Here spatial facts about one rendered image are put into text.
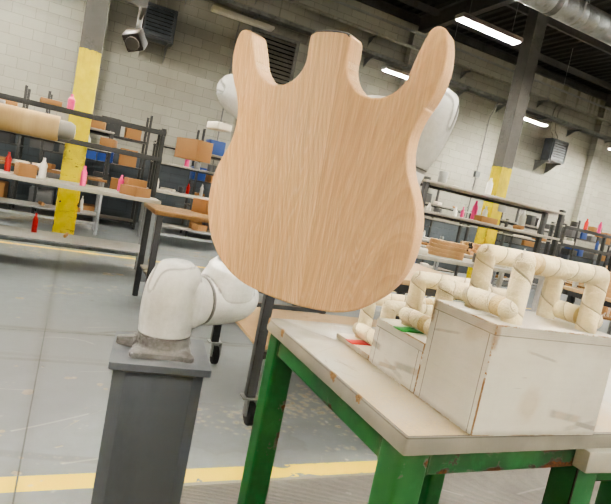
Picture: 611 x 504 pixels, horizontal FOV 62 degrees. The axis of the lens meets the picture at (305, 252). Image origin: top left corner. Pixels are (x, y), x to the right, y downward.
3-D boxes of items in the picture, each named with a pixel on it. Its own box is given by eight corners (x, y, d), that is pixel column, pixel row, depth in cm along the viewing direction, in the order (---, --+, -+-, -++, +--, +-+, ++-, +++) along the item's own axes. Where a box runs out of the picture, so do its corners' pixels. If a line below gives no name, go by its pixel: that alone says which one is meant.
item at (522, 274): (510, 324, 76) (526, 263, 75) (495, 318, 79) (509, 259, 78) (526, 326, 78) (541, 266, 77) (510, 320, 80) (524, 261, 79)
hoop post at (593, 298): (587, 333, 83) (601, 277, 82) (570, 327, 86) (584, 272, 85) (600, 334, 84) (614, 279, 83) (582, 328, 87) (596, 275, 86)
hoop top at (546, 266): (523, 273, 76) (528, 253, 75) (507, 269, 78) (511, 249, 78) (612, 288, 84) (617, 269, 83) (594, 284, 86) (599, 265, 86)
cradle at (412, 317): (428, 338, 91) (432, 320, 91) (393, 319, 101) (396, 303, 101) (443, 339, 92) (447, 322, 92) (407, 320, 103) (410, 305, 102)
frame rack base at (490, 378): (472, 438, 75) (500, 325, 73) (412, 394, 89) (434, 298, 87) (594, 435, 87) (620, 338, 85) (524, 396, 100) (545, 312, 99)
